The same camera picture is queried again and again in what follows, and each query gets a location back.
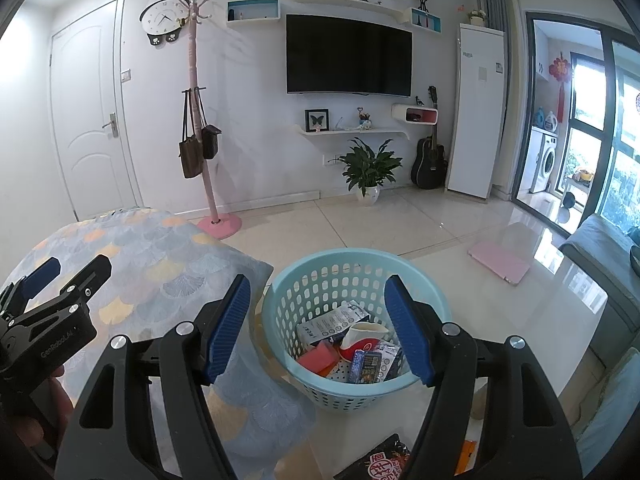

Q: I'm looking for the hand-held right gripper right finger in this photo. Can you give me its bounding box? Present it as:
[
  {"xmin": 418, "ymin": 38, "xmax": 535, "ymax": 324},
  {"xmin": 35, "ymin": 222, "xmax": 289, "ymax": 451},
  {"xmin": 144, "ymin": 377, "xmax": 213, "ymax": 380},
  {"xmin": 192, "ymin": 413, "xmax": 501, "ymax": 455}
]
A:
[{"xmin": 384, "ymin": 275, "xmax": 583, "ymax": 480}]

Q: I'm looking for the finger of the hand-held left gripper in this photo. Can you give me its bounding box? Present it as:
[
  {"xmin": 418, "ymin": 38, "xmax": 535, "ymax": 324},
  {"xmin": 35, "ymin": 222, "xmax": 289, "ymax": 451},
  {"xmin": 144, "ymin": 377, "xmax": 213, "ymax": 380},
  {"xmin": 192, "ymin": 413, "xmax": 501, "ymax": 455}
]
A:
[
  {"xmin": 0, "ymin": 256, "xmax": 62, "ymax": 317},
  {"xmin": 10, "ymin": 254, "xmax": 112, "ymax": 333}
]

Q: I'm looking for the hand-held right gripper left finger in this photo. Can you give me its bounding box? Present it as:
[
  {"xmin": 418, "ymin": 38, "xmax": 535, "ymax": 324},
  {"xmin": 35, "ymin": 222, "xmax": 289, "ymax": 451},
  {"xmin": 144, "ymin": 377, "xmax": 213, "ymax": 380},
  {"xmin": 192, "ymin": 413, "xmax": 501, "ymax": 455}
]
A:
[{"xmin": 54, "ymin": 274, "xmax": 252, "ymax": 480}]

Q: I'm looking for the cream and red container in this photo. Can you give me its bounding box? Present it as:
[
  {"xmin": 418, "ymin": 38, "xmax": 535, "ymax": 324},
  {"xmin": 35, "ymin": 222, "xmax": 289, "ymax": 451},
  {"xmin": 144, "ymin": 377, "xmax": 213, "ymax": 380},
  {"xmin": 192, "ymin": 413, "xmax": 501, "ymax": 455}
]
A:
[{"xmin": 340, "ymin": 322, "xmax": 391, "ymax": 363}]

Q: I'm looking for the blue and white carton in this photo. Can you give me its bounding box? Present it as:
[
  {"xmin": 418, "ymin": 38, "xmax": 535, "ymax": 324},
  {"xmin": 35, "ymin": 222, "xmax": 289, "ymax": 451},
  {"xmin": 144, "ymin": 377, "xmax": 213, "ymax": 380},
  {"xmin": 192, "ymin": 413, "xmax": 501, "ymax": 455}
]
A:
[{"xmin": 297, "ymin": 300, "xmax": 372, "ymax": 348}]

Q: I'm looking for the white polka dot box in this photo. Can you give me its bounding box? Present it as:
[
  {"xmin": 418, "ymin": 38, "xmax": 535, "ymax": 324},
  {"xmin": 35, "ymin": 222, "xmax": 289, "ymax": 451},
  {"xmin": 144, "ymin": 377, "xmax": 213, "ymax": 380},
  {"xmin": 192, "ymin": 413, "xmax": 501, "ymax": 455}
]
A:
[{"xmin": 320, "ymin": 357, "xmax": 361, "ymax": 385}]

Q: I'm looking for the light blue plastic basket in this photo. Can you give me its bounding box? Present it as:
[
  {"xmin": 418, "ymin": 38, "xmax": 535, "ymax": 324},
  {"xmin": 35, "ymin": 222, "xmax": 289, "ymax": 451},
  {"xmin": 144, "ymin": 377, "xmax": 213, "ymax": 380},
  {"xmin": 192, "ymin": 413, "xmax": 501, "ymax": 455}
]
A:
[{"xmin": 262, "ymin": 247, "xmax": 453, "ymax": 412}]

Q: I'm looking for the dark shoulder bag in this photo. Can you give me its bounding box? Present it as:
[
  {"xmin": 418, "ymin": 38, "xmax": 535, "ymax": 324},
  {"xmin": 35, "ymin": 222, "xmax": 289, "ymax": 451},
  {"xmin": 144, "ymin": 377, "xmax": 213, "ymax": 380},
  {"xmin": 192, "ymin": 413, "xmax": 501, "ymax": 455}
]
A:
[{"xmin": 196, "ymin": 87, "xmax": 222, "ymax": 161}]

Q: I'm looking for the person's left hand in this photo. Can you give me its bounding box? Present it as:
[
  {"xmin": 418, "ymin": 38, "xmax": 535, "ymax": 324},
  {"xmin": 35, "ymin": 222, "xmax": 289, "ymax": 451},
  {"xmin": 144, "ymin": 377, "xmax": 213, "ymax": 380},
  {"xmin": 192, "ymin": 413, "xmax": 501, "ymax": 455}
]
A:
[{"xmin": 9, "ymin": 364, "xmax": 77, "ymax": 455}]

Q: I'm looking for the blue printed packet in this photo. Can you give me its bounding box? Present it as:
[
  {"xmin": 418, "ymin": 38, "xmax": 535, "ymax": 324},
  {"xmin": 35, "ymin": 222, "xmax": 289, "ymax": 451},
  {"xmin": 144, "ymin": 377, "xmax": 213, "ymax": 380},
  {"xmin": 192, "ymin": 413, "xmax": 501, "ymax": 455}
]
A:
[{"xmin": 350, "ymin": 349, "xmax": 384, "ymax": 385}]

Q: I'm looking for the pink sponge block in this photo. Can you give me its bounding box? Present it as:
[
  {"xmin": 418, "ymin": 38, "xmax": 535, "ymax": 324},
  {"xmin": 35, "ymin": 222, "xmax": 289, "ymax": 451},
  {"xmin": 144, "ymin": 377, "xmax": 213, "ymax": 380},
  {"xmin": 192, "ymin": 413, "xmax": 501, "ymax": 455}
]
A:
[{"xmin": 295, "ymin": 342, "xmax": 338, "ymax": 375}]

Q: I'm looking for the pink notebook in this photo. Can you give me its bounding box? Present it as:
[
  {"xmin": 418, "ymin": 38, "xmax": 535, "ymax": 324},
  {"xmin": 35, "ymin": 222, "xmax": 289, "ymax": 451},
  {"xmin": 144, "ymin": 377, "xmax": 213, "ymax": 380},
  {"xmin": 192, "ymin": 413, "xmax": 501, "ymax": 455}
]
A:
[{"xmin": 468, "ymin": 240, "xmax": 531, "ymax": 286}]

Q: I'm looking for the red and black snack packet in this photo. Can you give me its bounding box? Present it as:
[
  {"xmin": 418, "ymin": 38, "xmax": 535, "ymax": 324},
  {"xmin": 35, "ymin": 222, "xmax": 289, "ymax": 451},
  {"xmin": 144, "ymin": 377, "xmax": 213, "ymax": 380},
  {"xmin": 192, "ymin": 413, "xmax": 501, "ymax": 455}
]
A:
[{"xmin": 334, "ymin": 433, "xmax": 416, "ymax": 480}]

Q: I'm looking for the small orange box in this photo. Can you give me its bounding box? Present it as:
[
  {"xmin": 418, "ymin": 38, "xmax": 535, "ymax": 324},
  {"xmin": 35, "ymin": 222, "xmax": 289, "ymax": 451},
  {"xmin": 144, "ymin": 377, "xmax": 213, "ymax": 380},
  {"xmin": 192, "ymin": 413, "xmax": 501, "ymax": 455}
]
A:
[{"xmin": 452, "ymin": 440, "xmax": 474, "ymax": 476}]

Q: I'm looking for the brown tote bag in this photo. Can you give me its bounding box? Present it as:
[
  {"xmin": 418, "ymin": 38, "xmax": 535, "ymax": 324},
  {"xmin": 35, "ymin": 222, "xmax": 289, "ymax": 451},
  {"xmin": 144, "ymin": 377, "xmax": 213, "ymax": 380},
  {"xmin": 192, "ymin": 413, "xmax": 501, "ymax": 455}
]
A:
[{"xmin": 179, "ymin": 89, "xmax": 205, "ymax": 180}]

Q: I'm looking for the black acoustic guitar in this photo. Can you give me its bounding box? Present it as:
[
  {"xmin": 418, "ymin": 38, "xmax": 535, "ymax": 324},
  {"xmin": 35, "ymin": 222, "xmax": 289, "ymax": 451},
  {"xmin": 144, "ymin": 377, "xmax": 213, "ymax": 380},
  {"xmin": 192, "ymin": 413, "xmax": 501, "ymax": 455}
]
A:
[{"xmin": 411, "ymin": 86, "xmax": 448, "ymax": 190}]

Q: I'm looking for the white door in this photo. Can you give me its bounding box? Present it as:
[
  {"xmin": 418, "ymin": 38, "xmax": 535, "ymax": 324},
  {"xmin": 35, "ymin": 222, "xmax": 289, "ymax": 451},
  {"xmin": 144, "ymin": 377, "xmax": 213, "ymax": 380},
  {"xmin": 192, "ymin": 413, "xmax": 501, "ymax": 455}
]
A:
[{"xmin": 50, "ymin": 0, "xmax": 143, "ymax": 221}]

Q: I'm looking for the green potted plant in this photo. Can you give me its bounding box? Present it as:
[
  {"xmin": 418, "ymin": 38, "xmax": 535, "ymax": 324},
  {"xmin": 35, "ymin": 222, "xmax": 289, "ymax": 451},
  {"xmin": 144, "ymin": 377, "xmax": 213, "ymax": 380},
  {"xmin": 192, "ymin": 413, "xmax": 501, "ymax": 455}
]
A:
[{"xmin": 337, "ymin": 137, "xmax": 403, "ymax": 207}]

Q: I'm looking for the grey sofa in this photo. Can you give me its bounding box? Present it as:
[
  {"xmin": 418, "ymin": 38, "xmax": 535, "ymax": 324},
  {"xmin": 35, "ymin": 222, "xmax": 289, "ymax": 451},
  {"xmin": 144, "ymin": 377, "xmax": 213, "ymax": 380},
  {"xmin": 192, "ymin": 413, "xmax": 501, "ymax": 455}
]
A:
[{"xmin": 557, "ymin": 212, "xmax": 640, "ymax": 480}]

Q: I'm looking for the white oval shelf box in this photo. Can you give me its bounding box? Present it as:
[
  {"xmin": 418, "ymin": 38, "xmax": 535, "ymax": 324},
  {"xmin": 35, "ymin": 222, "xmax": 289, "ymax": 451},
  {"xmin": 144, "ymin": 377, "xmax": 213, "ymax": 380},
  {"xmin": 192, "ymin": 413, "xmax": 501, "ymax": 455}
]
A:
[{"xmin": 391, "ymin": 103, "xmax": 439, "ymax": 126}]

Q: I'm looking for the white washing machine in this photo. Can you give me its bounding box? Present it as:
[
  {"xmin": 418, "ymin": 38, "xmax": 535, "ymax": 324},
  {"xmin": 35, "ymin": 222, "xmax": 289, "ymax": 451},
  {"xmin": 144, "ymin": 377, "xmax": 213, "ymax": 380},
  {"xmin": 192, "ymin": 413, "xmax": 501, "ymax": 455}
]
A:
[{"xmin": 529, "ymin": 126, "xmax": 558, "ymax": 195}]

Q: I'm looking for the black framed picture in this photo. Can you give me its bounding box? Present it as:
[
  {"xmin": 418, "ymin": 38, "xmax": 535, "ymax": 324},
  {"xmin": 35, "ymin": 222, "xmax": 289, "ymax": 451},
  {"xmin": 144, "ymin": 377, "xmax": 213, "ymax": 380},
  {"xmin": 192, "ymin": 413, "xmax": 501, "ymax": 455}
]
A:
[{"xmin": 305, "ymin": 109, "xmax": 332, "ymax": 133}]

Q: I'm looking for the pink coat rack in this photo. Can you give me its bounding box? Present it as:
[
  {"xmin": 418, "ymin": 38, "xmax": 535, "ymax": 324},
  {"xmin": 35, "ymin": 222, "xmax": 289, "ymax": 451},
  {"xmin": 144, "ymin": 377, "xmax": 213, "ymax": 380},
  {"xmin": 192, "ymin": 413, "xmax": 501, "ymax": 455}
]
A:
[{"xmin": 169, "ymin": 0, "xmax": 242, "ymax": 240}]

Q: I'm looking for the black framed glass door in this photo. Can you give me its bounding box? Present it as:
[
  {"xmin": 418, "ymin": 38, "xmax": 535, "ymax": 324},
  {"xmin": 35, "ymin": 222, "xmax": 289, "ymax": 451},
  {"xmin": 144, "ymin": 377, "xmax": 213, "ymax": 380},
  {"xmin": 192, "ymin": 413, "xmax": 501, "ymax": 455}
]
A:
[{"xmin": 512, "ymin": 10, "xmax": 640, "ymax": 241}]

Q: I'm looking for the grey curtain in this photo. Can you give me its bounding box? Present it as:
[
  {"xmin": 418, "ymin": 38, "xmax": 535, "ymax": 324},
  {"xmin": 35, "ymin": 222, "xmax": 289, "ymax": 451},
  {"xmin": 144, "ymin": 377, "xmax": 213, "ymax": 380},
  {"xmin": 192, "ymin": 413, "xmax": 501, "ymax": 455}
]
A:
[{"xmin": 472, "ymin": 0, "xmax": 516, "ymax": 31}]

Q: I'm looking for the white curved wall shelf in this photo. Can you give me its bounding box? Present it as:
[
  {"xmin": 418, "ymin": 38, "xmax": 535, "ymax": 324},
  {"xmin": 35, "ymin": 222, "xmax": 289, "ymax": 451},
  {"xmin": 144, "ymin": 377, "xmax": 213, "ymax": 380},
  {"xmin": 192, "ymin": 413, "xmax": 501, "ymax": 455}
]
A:
[{"xmin": 299, "ymin": 125, "xmax": 411, "ymax": 143}]

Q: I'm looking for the panda wall clock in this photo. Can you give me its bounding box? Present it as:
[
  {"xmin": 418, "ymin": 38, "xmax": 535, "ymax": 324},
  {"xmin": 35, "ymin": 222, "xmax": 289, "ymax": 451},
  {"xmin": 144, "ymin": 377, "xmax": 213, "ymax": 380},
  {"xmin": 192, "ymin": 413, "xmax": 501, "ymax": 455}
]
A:
[{"xmin": 139, "ymin": 0, "xmax": 192, "ymax": 51}]

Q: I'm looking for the black wall television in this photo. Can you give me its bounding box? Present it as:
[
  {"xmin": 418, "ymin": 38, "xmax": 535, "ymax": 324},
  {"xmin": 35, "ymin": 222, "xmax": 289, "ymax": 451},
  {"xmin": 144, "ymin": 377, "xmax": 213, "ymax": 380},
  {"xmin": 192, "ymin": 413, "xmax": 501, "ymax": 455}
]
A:
[{"xmin": 286, "ymin": 14, "xmax": 414, "ymax": 98}]

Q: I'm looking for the red knot wall decoration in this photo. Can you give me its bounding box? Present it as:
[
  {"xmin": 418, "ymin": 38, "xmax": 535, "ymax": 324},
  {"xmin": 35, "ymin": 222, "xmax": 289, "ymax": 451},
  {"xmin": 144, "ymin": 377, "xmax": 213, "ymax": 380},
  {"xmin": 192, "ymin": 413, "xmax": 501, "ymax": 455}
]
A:
[{"xmin": 548, "ymin": 51, "xmax": 573, "ymax": 123}]

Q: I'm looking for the blue and white wall box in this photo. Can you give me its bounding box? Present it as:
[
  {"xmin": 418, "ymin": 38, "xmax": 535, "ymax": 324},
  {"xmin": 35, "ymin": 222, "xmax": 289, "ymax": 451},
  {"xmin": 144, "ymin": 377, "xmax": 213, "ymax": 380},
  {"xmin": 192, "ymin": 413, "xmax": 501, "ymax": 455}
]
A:
[
  {"xmin": 411, "ymin": 7, "xmax": 442, "ymax": 33},
  {"xmin": 226, "ymin": 0, "xmax": 280, "ymax": 27}
]

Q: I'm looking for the long white wall shelf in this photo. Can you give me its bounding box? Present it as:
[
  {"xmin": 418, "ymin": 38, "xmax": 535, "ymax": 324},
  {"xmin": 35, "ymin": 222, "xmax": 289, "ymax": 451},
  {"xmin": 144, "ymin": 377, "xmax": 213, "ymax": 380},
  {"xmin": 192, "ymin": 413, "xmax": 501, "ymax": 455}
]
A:
[{"xmin": 294, "ymin": 0, "xmax": 408, "ymax": 23}]

